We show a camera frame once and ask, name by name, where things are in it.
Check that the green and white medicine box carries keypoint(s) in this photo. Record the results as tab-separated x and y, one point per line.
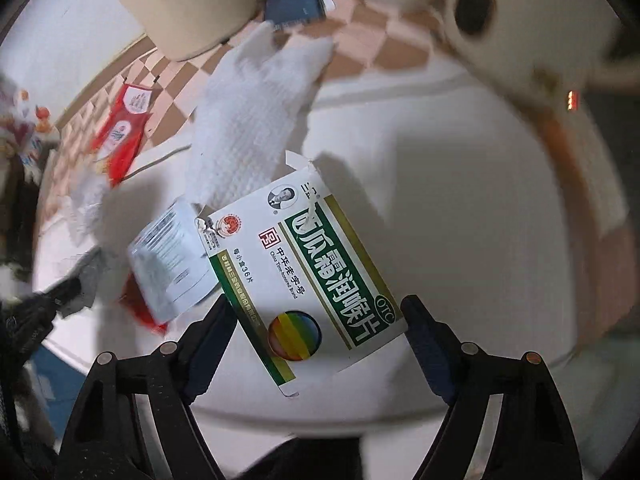
305	265

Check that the small red wrapper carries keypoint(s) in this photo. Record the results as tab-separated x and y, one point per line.
142	310

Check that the red snack wrapper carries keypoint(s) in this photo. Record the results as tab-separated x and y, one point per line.
122	127

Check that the crumpled clear plastic wrap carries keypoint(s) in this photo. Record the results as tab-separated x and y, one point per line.
87	202

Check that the white toilet paper roll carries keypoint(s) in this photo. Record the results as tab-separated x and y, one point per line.
520	15

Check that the beige paper roll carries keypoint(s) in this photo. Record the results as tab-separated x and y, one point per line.
185	2

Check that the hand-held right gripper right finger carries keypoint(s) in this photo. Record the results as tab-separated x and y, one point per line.
425	340

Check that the white paper towel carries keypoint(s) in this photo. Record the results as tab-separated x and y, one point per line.
250	125

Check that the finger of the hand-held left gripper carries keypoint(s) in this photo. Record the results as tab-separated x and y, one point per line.
65	290

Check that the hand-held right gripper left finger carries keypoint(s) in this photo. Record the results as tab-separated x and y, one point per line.
212	332

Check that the dark blue packet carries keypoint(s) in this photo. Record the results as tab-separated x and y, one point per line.
297	2

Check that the white printed sachet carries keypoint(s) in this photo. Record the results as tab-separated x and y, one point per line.
170	257

